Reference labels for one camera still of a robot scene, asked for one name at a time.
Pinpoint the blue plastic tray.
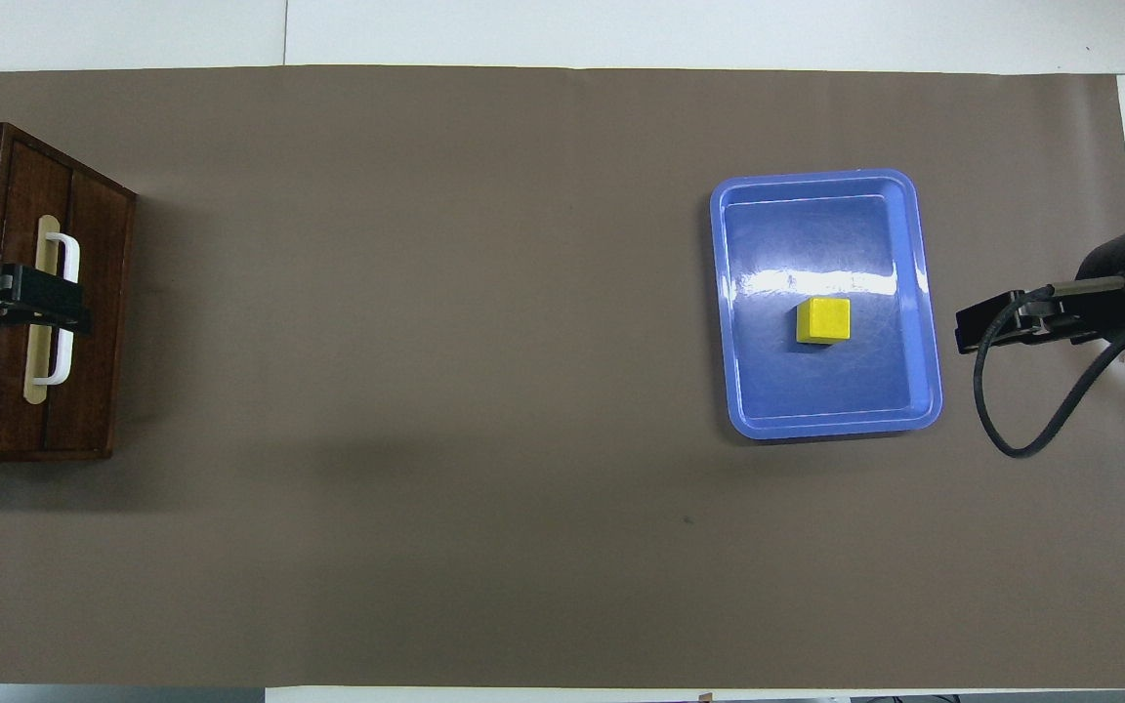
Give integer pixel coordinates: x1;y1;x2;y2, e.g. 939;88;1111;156
709;169;944;441

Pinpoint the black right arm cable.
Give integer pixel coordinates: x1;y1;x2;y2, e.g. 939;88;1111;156
971;276;1125;459

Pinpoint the yellow cube block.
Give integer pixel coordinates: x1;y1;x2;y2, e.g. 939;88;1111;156
796;298;853;346

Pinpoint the brown table mat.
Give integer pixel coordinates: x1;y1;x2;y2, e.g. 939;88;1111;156
0;64;1125;690

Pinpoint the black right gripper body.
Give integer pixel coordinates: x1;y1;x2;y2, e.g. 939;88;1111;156
1070;229;1125;343

